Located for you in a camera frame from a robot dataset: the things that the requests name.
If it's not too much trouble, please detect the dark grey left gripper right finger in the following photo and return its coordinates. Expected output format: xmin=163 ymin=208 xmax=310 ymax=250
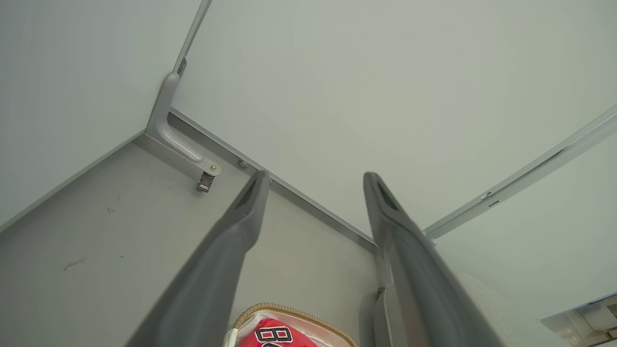
xmin=363 ymin=172 xmax=505 ymax=347

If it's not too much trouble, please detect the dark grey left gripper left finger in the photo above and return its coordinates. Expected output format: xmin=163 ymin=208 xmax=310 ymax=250
xmin=126 ymin=169 xmax=271 ymax=347

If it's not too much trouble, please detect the red jersey with white trim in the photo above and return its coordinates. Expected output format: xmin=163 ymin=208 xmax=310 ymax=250
xmin=239 ymin=317 xmax=319 ymax=347

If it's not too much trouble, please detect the grey upright partition foot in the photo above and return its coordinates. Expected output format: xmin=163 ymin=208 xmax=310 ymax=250
xmin=359 ymin=282 xmax=403 ymax=347

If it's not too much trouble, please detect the wicker laundry basket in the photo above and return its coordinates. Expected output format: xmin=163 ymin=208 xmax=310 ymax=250
xmin=224 ymin=303 xmax=358 ymax=347

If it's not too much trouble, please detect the grey L-shaped partition foot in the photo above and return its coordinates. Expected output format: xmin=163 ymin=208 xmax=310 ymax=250
xmin=145 ymin=71 xmax=223 ymax=193

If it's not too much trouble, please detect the grey partition base rail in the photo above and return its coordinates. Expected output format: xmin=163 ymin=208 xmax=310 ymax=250
xmin=166 ymin=107 xmax=379 ymax=254

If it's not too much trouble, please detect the grey aluminium partition post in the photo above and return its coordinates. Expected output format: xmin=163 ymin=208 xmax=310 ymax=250
xmin=171 ymin=0 xmax=213 ymax=78
xmin=424 ymin=104 xmax=617 ymax=240

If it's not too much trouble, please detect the white metal frame fixture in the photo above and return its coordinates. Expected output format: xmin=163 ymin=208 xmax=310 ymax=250
xmin=540 ymin=292 xmax=617 ymax=347

